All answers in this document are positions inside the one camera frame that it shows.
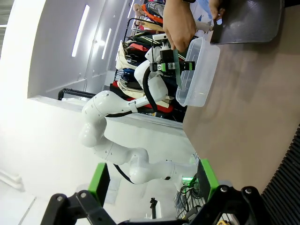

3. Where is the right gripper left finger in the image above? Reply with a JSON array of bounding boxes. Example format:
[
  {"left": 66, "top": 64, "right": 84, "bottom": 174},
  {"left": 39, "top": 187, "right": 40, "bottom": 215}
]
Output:
[{"left": 40, "top": 162, "right": 118, "bottom": 225}]

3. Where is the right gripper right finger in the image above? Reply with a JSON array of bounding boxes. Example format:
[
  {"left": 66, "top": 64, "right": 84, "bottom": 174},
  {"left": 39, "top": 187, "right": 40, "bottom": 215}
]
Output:
[{"left": 187, "top": 158, "right": 275, "bottom": 225}]

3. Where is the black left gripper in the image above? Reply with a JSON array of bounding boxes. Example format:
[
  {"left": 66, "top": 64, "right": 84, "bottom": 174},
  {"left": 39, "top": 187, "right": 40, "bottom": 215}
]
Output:
[{"left": 157, "top": 49, "right": 195, "bottom": 72}]

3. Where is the large green PCB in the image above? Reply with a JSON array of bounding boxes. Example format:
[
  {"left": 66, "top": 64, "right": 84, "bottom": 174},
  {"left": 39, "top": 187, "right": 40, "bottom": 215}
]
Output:
[{"left": 172, "top": 48, "right": 183, "bottom": 90}]

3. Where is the black plastic tray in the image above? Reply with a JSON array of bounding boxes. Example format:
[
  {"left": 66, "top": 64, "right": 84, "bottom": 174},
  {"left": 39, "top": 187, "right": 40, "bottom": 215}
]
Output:
[{"left": 210, "top": 0, "right": 285, "bottom": 45}]

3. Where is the person's right hand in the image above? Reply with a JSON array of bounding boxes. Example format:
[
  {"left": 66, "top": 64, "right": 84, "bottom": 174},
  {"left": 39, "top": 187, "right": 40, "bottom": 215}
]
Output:
[{"left": 162, "top": 0, "right": 197, "bottom": 53}]

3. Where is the person's left hand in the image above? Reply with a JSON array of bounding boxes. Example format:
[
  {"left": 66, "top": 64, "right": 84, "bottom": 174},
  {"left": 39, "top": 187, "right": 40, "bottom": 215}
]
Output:
[{"left": 208, "top": 0, "right": 226, "bottom": 21}]

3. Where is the clear plastic box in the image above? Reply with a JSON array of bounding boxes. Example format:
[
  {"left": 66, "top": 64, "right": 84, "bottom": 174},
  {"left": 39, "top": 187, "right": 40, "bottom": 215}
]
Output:
[{"left": 175, "top": 37, "right": 221, "bottom": 108}]

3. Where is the red fabric pile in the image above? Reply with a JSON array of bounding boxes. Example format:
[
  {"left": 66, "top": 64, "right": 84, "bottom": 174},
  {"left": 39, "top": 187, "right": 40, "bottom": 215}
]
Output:
[{"left": 110, "top": 82, "right": 174, "bottom": 115}]

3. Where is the black metal clothes rack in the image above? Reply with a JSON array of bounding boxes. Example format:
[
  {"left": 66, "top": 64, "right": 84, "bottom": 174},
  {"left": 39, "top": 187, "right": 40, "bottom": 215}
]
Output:
[{"left": 123, "top": 17, "right": 165, "bottom": 45}]

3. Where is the long ceiling light strip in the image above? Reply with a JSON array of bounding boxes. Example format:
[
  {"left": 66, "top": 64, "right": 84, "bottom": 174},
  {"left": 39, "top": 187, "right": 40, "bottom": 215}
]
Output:
[
  {"left": 127, "top": 0, "right": 135, "bottom": 18},
  {"left": 71, "top": 4, "right": 90, "bottom": 58},
  {"left": 101, "top": 28, "right": 113, "bottom": 60}
]

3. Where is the black slotted PCB rack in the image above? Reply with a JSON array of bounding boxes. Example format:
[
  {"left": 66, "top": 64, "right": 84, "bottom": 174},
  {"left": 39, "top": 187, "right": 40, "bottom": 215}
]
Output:
[{"left": 260, "top": 124, "right": 300, "bottom": 225}]

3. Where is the tangled cable bundle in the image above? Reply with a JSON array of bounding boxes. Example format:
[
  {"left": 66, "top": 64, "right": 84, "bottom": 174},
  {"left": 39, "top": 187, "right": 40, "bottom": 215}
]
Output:
[{"left": 174, "top": 182, "right": 200, "bottom": 219}]

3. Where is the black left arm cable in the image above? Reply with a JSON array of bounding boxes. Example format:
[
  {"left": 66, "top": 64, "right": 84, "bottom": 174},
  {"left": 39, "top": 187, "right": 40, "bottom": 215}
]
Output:
[{"left": 105, "top": 67, "right": 160, "bottom": 185}]

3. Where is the black metal rail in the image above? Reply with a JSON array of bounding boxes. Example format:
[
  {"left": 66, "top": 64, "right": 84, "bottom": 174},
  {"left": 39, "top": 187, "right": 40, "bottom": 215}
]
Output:
[{"left": 58, "top": 88, "right": 97, "bottom": 101}]

